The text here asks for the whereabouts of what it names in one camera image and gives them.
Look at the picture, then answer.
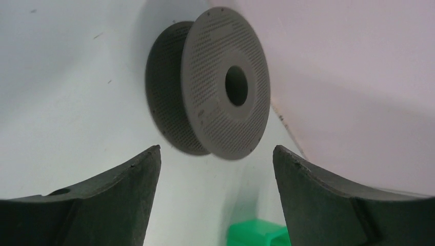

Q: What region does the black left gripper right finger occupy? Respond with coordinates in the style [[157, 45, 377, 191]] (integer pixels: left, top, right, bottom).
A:
[[273, 146, 434, 245]]

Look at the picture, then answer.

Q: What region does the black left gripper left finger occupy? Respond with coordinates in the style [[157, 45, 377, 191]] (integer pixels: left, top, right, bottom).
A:
[[1, 145, 161, 245]]

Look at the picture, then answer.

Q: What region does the grey perforated cable spool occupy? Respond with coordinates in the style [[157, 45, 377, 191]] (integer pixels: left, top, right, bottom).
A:
[[145, 6, 271, 160]]

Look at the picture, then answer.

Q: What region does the green plastic bin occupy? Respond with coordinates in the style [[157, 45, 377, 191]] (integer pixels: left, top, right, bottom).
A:
[[226, 219, 291, 246]]

